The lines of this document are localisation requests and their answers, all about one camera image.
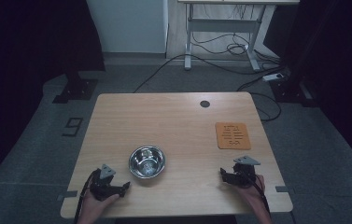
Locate person's left hand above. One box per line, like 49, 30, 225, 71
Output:
77, 189, 120, 220

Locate looped black floor cable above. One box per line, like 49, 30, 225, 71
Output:
236, 74, 287, 123

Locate person's right hand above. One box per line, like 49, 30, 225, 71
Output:
234, 174, 266, 213

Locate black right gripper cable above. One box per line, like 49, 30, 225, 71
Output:
248, 174, 272, 217

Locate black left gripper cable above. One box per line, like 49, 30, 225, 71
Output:
73, 168, 101, 224

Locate coiled black cables under desk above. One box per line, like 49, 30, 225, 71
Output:
191, 31, 260, 58

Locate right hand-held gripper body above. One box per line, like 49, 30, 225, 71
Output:
230, 155, 261, 189

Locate dark curtain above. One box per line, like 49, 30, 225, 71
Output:
263, 0, 352, 178
0, 0, 106, 197

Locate black stand base plate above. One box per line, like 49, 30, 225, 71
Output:
269, 77, 318, 108
51, 70, 99, 105

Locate white desk frame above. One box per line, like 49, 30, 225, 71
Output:
177, 0, 301, 72

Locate orange square mat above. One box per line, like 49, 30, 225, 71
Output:
215, 121, 252, 151

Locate long black floor cable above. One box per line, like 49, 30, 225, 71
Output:
133, 53, 287, 93

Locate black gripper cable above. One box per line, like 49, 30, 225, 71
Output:
248, 174, 272, 217
73, 168, 101, 224

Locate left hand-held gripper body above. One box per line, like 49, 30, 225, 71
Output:
89, 163, 120, 202

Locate stainless steel bowl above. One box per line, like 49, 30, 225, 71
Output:
128, 145, 167, 180

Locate white power strip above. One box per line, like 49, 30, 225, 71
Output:
261, 72, 286, 82

